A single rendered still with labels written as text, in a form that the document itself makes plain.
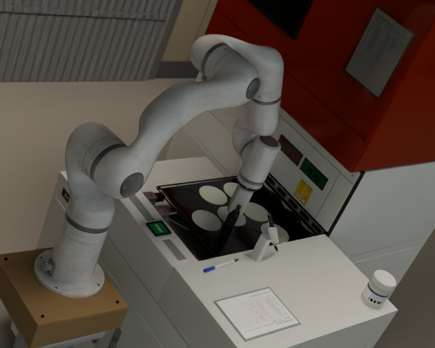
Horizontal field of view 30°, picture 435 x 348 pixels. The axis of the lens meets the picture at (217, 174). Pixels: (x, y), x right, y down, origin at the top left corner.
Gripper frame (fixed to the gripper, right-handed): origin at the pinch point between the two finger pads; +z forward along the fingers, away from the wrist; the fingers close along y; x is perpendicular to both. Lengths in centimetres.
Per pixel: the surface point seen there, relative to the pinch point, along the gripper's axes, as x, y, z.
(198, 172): -15.7, -35.5, 10.0
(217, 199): -6.4, -11.3, 2.1
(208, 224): -6.3, 4.1, 2.0
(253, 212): 6.4, -12.7, 2.1
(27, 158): -97, -117, 92
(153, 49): -72, -245, 69
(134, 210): -28.3, 21.8, -4.0
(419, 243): 74, -56, 13
